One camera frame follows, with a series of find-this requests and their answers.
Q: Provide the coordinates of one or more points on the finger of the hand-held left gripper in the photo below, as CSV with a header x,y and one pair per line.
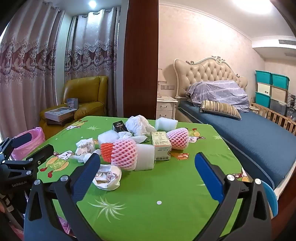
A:
x,y
41,153
22,139

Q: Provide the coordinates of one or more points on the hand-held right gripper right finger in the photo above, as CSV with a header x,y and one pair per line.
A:
x,y
208,171

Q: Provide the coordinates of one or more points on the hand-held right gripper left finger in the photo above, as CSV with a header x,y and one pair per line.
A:
x,y
89,171

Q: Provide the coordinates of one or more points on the pink trash bag bin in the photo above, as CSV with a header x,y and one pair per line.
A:
x,y
37,139

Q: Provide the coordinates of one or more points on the pink foam fruit net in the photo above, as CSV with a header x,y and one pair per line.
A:
x,y
178,139
122,154

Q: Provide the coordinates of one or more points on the beige medicine box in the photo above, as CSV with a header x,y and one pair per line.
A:
x,y
161,146

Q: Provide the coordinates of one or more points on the large white foam block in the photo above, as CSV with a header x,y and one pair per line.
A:
x,y
145,157

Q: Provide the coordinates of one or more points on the white foam sheet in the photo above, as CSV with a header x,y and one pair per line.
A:
x,y
165,124

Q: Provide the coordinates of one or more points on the white plastic bag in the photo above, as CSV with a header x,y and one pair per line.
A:
x,y
138,124

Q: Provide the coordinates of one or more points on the crumpled white paper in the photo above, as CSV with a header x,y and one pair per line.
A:
x,y
108,178

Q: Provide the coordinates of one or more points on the crumpled printed white wrapper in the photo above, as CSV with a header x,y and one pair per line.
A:
x,y
85,147

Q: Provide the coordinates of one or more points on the small white foam piece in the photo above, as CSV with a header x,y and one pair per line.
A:
x,y
107,138

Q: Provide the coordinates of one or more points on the flat white cardboard box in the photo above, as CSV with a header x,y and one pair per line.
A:
x,y
59,114

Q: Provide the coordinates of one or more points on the small black box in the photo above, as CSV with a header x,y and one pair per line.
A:
x,y
119,127

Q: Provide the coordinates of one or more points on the small blue printed box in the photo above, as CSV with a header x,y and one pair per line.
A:
x,y
72,103

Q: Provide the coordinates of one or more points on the striped pillow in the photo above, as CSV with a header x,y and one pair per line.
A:
x,y
219,109

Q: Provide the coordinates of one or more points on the blue plastic stool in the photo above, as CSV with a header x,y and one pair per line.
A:
x,y
270,197

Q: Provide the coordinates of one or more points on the green cartoon printed tablecloth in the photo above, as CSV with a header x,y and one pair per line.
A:
x,y
150,208

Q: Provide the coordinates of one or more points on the white nightstand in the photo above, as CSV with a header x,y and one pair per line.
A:
x,y
165,109

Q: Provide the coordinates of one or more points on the yellow leather armchair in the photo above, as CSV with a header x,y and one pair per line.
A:
x,y
90,90

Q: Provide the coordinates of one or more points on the bed with tufted headboard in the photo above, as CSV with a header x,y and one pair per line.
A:
x,y
219,92

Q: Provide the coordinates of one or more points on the lace patterned curtain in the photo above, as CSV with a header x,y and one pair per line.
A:
x,y
92,46
27,58

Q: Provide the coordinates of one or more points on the stack of storage boxes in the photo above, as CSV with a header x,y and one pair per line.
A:
x,y
263,99

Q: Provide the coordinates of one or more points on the beige tufted headboard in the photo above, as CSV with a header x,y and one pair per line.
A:
x,y
208,69

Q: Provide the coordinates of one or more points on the white bedside lamp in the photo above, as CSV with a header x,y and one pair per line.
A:
x,y
160,76

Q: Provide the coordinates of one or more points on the black white checkered box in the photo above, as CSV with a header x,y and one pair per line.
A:
x,y
291,102

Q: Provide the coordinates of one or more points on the ceiling air vent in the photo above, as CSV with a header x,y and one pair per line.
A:
x,y
286,42

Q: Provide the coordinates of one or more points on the round ceiling light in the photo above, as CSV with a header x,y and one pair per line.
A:
x,y
92,3

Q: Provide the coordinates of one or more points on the large ceiling light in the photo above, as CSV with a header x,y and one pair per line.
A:
x,y
254,4

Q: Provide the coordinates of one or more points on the wooden crib rail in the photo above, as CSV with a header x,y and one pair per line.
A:
x,y
277,118

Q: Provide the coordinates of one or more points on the wall switch panel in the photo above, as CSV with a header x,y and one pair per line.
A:
x,y
168,87

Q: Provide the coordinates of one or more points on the brown wooden archway post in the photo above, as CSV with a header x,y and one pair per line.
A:
x,y
141,58

